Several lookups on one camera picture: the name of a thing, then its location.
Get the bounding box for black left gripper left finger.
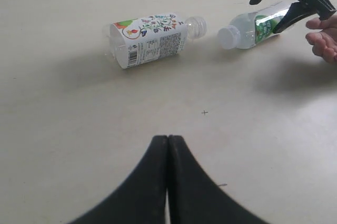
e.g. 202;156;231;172
72;135;168;224

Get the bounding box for clear bottle floral white label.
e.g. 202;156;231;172
103;12;207;69

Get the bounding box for white bottle green label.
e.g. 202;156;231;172
217;2;290;50

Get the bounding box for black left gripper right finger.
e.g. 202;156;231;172
167;135;266;223

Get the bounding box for person's open hand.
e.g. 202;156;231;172
305;15;336;64

